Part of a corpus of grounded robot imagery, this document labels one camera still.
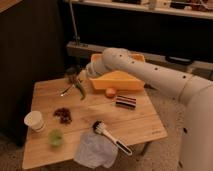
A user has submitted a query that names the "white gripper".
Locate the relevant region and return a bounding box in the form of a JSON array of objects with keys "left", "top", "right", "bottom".
[{"left": 65, "top": 66, "right": 86, "bottom": 84}]

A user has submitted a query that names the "dark metal fork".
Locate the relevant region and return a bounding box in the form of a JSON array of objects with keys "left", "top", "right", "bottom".
[{"left": 60, "top": 84, "right": 75, "bottom": 97}]

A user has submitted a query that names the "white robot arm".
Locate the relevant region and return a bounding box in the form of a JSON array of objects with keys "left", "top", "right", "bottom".
[{"left": 85, "top": 48, "right": 213, "bottom": 171}]

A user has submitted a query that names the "green chili pepper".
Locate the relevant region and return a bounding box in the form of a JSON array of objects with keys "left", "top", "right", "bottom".
[{"left": 74, "top": 80, "right": 86, "bottom": 100}]

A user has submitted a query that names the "wooden table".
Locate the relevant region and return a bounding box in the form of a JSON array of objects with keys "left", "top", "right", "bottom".
[{"left": 22, "top": 79, "right": 167, "bottom": 170}]

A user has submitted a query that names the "orange fruit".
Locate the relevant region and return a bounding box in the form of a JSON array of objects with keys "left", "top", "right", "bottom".
[{"left": 105, "top": 87, "right": 117, "bottom": 98}]

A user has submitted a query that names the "metal pole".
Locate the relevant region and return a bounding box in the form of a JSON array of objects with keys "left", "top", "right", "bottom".
[{"left": 69, "top": 0, "right": 80, "bottom": 45}]

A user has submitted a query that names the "orange plastic bin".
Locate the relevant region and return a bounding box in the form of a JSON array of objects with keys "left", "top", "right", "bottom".
[{"left": 89, "top": 53, "right": 144, "bottom": 91}]

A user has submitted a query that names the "bunch of dark grapes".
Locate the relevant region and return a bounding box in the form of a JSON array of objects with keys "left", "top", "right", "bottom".
[{"left": 54, "top": 108, "right": 72, "bottom": 124}]

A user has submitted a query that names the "white dish brush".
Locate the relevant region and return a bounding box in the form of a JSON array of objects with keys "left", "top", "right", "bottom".
[{"left": 92, "top": 121, "right": 132, "bottom": 156}]

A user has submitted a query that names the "dark striped box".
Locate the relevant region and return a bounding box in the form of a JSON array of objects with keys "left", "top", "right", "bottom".
[{"left": 115, "top": 95, "right": 136, "bottom": 110}]

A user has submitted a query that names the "white paper cup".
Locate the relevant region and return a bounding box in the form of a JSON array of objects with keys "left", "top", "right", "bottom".
[{"left": 24, "top": 111, "right": 45, "bottom": 132}]

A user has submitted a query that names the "green plastic cup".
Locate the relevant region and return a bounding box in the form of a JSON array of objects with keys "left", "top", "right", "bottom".
[{"left": 48, "top": 129, "right": 63, "bottom": 147}]

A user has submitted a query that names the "grey blue cloth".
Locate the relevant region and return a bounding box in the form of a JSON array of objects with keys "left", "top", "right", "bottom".
[{"left": 74, "top": 132, "right": 118, "bottom": 169}]

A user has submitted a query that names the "white shelf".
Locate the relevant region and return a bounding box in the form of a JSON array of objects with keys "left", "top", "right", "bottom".
[{"left": 71, "top": 0, "right": 213, "bottom": 20}]

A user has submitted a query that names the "grey metal rail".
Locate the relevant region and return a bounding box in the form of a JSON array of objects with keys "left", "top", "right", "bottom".
[{"left": 66, "top": 41, "right": 213, "bottom": 81}]

